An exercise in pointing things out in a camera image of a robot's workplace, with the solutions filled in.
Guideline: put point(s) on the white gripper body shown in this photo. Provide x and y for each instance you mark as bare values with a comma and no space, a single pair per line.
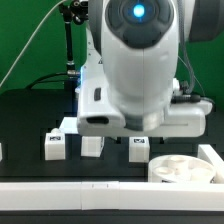
96,116

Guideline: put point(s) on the white round stool seat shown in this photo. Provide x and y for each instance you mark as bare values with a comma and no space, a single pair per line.
180,169

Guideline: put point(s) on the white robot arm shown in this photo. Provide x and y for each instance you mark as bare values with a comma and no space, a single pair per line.
128,85

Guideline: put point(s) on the white fiducial marker sheet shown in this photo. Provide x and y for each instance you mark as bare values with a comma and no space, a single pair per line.
69,125

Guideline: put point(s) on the white block at left edge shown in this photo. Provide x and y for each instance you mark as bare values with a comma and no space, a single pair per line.
1,156

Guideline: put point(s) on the white front barrier rail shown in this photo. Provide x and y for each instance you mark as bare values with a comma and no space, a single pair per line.
28,196

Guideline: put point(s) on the white barrier rail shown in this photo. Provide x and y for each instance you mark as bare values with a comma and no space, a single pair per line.
207,153
28,196

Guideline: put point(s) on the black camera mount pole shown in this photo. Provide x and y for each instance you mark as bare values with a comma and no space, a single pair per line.
67,17

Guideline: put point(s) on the white right barrier rail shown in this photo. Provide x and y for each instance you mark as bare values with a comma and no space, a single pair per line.
207,153

